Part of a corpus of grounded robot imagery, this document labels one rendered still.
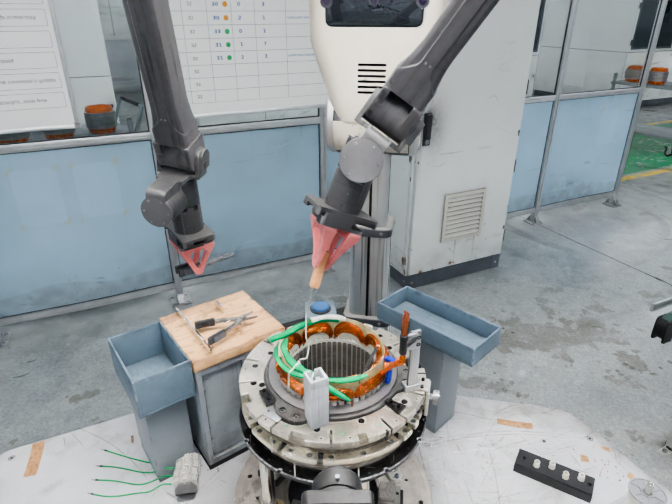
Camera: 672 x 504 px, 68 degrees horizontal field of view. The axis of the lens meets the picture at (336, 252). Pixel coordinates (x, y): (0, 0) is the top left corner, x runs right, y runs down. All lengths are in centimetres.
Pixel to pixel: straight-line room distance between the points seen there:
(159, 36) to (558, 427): 115
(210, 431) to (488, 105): 258
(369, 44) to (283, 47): 194
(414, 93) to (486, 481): 81
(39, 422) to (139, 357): 158
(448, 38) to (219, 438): 88
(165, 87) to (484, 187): 274
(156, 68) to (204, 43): 207
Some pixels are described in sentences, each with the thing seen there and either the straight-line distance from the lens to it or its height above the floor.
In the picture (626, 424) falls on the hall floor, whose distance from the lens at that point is 268.
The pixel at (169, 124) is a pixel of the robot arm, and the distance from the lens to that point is 88.
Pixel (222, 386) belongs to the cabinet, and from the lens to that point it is 107.
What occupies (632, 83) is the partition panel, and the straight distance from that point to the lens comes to 508.
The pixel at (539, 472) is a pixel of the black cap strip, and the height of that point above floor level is 80.
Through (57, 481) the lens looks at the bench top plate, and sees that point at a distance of 127.
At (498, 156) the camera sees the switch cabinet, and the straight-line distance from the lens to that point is 337.
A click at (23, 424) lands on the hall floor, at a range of 273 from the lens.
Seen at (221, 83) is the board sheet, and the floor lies 130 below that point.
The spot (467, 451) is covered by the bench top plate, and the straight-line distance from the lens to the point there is 122.
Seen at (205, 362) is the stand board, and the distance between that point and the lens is 100.
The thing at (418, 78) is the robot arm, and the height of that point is 158.
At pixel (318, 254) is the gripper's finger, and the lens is 75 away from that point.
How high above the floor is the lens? 166
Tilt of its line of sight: 26 degrees down
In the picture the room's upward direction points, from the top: straight up
